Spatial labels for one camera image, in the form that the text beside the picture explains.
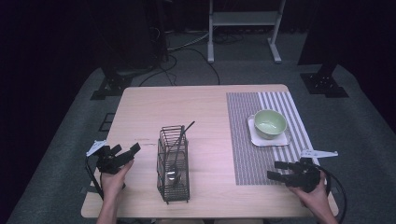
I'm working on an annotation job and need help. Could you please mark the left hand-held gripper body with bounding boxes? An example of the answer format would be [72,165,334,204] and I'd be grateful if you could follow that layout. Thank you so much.
[86,139,130,175]

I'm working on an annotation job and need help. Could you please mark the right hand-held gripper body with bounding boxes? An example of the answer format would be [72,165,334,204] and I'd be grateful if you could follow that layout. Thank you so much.
[287,148,339,194]

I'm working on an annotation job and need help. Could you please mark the person's right hand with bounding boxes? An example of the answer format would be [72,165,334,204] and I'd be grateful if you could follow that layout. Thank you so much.
[287,170,332,212]

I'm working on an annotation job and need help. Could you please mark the person's left hand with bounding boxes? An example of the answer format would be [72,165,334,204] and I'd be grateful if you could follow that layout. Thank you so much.
[99,159,135,203]

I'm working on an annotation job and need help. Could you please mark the white square plate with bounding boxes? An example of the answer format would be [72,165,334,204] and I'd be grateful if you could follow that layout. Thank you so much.
[247,114,292,148]

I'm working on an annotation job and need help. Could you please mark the grey striped placemat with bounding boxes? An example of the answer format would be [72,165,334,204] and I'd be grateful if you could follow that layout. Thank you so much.
[225,91,320,187]

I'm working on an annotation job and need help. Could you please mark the light green bowl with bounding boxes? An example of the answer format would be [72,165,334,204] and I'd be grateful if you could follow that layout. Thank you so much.
[253,108,288,141]

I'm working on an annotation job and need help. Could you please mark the black stand base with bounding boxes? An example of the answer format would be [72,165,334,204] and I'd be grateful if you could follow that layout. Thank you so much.
[299,61,350,99]
[90,65,134,102]

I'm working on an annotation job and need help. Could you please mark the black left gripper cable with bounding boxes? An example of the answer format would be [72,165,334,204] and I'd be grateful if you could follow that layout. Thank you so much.
[84,156,106,201]

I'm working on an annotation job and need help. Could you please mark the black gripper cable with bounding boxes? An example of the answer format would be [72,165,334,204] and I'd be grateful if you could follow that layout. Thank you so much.
[84,156,106,201]
[317,165,348,224]

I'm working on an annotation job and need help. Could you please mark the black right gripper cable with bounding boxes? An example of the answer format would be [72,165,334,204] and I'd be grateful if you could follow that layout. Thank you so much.
[317,165,348,224]

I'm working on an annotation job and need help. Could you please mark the black wire cutlery basket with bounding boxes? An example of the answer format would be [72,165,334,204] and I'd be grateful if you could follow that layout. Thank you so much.
[156,124,191,205]

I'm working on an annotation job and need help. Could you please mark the black-handled metal spoon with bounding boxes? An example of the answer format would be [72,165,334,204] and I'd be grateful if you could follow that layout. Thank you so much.
[165,120,196,184]

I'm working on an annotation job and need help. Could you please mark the black floor cable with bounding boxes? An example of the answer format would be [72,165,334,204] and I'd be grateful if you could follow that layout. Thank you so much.
[137,46,221,88]

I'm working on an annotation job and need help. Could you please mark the grey floor cable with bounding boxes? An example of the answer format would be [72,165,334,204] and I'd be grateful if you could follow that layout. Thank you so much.
[167,30,210,53]

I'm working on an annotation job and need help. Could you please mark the white metal stand frame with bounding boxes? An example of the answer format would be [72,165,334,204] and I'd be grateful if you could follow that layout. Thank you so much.
[206,0,287,65]

